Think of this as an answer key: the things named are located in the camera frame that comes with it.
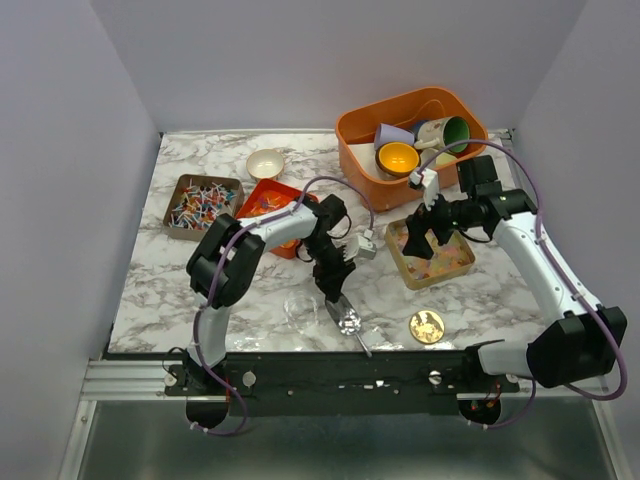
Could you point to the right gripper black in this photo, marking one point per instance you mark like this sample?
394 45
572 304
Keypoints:
422 220

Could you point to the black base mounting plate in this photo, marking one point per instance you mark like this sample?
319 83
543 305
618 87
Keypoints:
338 383

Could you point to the aluminium rail frame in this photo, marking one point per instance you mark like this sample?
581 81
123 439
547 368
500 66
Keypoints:
128 428

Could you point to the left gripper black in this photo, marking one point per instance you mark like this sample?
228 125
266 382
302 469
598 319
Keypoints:
331 279

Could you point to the lavender cup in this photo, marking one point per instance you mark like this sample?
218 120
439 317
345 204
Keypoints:
386 133

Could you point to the gold round jar lid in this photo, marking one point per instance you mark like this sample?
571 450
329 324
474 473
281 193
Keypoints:
426 327

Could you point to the orange square candy tray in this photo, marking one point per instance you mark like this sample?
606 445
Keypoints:
270 205

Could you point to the clear glass jar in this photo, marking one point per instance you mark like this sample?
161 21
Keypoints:
301 310

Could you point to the cream cup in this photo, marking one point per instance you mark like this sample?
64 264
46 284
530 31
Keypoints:
441 160

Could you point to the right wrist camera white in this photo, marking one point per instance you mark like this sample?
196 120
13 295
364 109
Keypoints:
426 181

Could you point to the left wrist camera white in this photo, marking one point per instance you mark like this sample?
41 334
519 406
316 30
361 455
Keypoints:
360 246

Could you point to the white ceramic bowl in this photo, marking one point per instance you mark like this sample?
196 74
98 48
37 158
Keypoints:
265 164

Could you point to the large orange plastic bin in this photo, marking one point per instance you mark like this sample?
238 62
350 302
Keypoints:
355 131

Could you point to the yellow inside bowl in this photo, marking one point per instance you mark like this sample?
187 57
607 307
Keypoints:
397 159

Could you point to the brown tray with lollipops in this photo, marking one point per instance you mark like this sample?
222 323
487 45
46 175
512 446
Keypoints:
197 201

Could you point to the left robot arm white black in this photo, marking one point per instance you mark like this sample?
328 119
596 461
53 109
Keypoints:
223 266

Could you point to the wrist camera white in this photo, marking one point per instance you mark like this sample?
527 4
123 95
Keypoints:
360 246
426 181

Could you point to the metal scoop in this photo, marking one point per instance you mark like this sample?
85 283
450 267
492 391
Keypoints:
347 320

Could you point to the floral mug green inside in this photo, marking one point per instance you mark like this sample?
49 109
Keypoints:
445 131

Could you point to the gold tin with popsicle candies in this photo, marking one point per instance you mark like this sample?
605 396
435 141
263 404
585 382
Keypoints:
451 260

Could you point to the blue cup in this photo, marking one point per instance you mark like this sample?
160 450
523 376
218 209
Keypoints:
419 128

